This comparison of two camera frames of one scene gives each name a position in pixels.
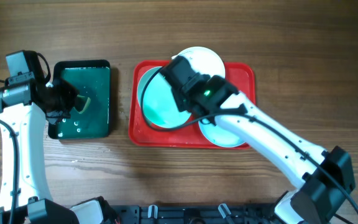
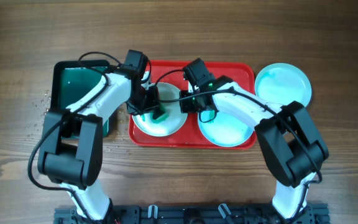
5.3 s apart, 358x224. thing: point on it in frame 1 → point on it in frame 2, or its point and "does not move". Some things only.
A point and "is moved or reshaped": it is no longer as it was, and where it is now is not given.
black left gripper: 71,93 → 153,91
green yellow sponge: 81,103 is moved or reshaped
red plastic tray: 142,134 does not move
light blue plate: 157,101 → 283,83
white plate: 203,60 → 176,121
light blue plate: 220,136 does not move
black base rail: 194,214 does not move
